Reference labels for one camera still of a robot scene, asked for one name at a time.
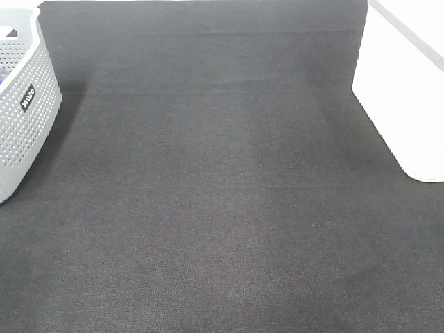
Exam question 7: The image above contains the white plastic basket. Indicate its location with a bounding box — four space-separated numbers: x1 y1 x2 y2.
352 1 443 182

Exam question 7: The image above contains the grey perforated laundry basket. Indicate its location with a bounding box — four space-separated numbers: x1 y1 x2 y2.
1 4 62 202

